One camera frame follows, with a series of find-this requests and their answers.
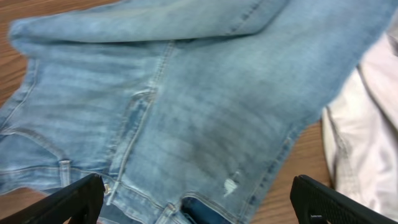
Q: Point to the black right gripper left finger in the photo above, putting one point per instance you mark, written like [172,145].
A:
[77,203]

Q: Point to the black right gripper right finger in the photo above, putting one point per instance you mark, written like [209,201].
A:
[315,203]

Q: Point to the light blue denim jeans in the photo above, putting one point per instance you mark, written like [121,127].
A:
[187,109]

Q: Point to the beige cloth garment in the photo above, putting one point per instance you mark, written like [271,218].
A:
[360,130]

